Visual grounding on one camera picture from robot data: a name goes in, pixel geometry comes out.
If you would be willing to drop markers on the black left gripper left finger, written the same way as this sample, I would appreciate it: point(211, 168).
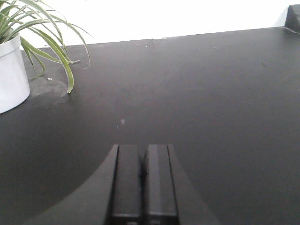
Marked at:
point(110, 196)

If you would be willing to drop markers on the black box at wall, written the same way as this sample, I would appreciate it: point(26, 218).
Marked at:
point(293, 18)

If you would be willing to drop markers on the green spider plant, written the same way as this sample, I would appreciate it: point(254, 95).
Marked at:
point(39, 18)

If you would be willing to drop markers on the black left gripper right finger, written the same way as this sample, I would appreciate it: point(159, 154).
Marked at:
point(169, 196)

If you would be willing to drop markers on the white plant pot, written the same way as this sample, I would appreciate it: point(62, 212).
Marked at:
point(14, 85)

